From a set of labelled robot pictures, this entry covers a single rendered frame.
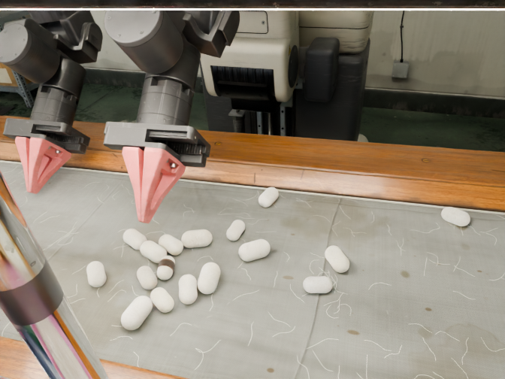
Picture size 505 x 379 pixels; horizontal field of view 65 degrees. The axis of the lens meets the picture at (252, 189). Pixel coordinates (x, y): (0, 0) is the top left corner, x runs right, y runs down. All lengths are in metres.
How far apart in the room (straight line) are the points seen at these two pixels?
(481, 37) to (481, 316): 2.09
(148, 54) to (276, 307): 0.28
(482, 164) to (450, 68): 1.88
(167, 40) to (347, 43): 0.88
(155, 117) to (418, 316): 0.34
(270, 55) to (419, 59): 1.58
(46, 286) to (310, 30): 1.13
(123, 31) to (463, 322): 0.43
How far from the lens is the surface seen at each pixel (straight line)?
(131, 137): 0.44
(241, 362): 0.40
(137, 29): 0.41
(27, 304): 0.19
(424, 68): 2.49
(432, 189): 0.58
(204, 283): 0.44
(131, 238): 0.51
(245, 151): 0.62
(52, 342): 0.21
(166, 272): 0.46
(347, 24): 1.23
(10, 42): 0.64
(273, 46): 0.98
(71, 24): 0.69
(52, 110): 0.66
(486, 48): 2.48
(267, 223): 0.52
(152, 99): 0.45
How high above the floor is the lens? 1.09
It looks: 37 degrees down
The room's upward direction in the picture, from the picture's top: 4 degrees counter-clockwise
